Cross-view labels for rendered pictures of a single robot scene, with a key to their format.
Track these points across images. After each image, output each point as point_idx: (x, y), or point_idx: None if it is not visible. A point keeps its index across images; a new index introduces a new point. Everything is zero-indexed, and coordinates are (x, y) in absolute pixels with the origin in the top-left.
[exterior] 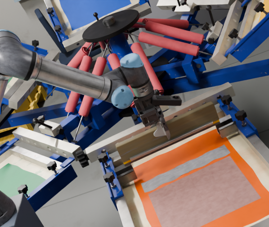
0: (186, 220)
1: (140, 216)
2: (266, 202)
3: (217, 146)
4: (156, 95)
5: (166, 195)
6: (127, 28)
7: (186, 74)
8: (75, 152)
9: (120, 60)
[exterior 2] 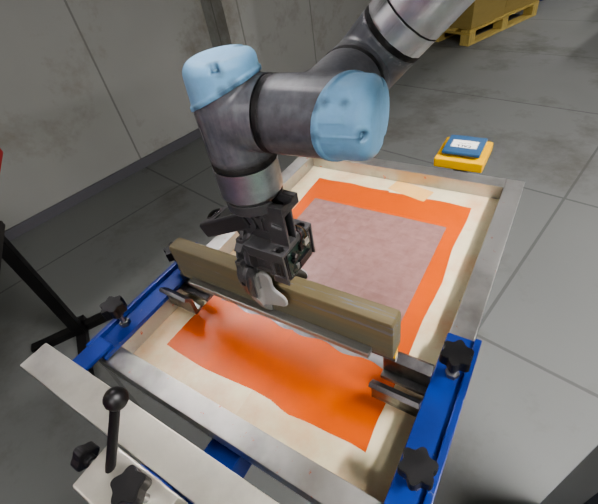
0: (399, 234)
1: (447, 295)
2: (318, 191)
3: (227, 306)
4: (230, 215)
5: (379, 293)
6: None
7: None
8: None
9: (241, 55)
